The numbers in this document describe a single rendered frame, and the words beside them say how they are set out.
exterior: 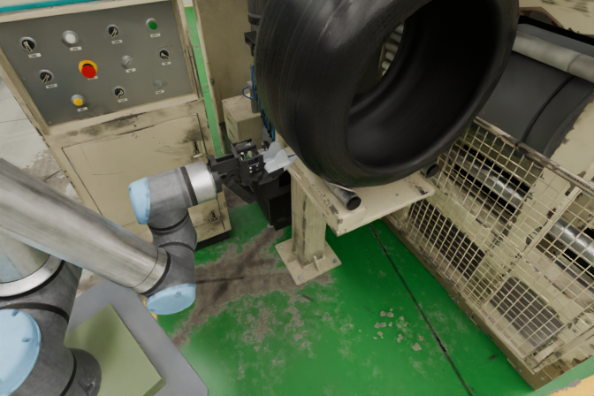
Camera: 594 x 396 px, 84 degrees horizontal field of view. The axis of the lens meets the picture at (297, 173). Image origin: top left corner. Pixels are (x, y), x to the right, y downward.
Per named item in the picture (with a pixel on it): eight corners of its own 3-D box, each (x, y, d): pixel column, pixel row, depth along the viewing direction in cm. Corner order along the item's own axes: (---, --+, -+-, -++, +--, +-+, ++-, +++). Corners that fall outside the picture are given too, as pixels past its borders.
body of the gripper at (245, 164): (266, 155, 73) (213, 171, 68) (269, 183, 78) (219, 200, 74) (253, 136, 78) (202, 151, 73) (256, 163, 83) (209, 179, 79)
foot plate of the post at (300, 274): (274, 246, 185) (274, 242, 182) (316, 228, 194) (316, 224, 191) (297, 285, 167) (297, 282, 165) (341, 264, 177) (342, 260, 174)
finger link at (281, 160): (301, 147, 77) (265, 158, 74) (301, 166, 81) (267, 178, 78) (295, 140, 79) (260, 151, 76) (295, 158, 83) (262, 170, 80)
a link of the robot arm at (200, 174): (201, 212, 73) (189, 185, 79) (222, 204, 74) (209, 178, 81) (192, 183, 67) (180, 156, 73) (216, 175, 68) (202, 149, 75)
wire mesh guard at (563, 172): (370, 201, 170) (399, 72, 122) (373, 199, 170) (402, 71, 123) (533, 376, 111) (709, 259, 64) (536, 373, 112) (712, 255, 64)
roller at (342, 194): (301, 135, 112) (291, 143, 112) (297, 126, 109) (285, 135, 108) (363, 203, 89) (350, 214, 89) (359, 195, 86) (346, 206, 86)
